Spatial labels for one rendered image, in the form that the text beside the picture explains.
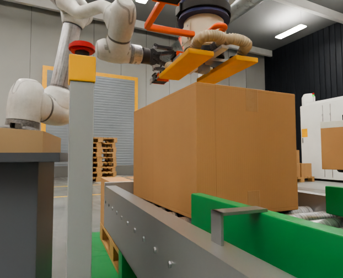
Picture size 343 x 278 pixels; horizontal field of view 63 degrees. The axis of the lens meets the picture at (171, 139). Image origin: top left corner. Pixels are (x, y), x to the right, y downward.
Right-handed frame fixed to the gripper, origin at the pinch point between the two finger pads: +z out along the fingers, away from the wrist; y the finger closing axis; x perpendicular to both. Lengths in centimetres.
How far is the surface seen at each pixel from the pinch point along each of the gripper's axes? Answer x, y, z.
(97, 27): -984, -462, 89
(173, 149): 41, 46, -21
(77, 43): 52, 19, -53
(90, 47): 51, 19, -49
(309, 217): 61, 68, 17
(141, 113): 7.9, 29.6, -22.3
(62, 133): -962, -37, -29
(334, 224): 71, 68, 16
